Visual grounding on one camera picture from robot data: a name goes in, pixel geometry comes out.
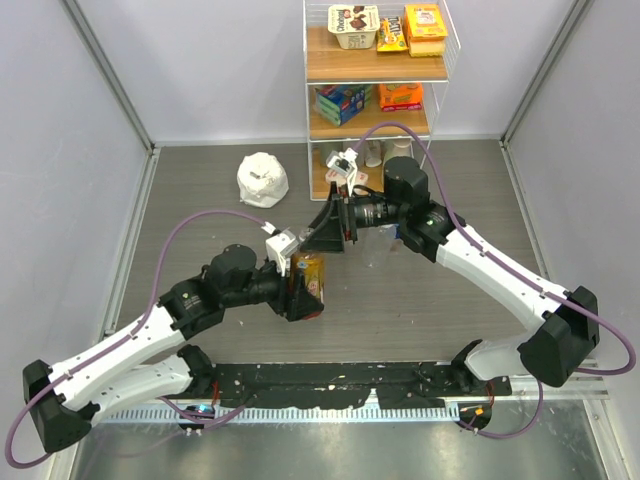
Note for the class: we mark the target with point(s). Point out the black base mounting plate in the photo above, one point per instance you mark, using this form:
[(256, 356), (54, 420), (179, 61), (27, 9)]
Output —
[(339, 386)]

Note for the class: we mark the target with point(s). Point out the yellow candy bag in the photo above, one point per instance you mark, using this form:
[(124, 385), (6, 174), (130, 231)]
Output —
[(391, 38)]

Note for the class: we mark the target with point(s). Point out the white green bottle on shelf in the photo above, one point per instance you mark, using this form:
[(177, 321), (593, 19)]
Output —
[(399, 147)]

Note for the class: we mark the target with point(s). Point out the orange cracker box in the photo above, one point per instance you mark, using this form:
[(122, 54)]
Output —
[(400, 97)]

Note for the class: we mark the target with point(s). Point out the amber drink bottle red label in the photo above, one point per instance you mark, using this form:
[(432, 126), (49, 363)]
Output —
[(311, 266)]

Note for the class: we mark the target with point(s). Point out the small clear bottle blue cap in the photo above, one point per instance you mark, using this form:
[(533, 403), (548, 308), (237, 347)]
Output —
[(378, 244)]

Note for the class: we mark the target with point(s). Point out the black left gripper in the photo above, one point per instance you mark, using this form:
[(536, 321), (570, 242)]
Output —
[(302, 303)]

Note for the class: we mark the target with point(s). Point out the white wire wooden shelf rack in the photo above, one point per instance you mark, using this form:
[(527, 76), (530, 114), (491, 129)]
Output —
[(326, 63)]

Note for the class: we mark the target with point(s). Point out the white chocolate yogurt tub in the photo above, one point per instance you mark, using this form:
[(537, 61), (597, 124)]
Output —
[(354, 26)]

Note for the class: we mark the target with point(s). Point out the pale green cup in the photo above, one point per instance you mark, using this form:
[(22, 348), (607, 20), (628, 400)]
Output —
[(329, 150)]

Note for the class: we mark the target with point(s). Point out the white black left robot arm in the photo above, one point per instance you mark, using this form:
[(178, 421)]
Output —
[(152, 357)]

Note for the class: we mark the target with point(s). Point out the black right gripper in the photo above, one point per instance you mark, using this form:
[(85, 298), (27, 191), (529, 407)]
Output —
[(336, 220)]

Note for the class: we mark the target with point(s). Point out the white crumpled paper bag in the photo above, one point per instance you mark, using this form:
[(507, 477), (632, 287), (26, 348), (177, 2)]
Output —
[(262, 180)]

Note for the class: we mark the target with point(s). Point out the slotted grey cable duct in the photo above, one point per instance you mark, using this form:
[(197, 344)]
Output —
[(370, 412)]

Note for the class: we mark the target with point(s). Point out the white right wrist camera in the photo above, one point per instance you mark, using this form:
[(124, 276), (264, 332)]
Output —
[(342, 165)]

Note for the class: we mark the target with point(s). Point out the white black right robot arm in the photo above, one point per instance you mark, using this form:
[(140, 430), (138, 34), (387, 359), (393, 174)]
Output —
[(560, 331)]

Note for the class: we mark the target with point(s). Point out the blue green box pack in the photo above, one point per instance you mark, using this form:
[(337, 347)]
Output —
[(339, 103)]

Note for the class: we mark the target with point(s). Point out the orange yellow sponge pack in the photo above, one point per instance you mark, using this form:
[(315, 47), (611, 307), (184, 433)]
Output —
[(425, 30)]

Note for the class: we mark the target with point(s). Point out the white red tissue box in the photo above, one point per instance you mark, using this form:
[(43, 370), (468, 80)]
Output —
[(357, 177)]

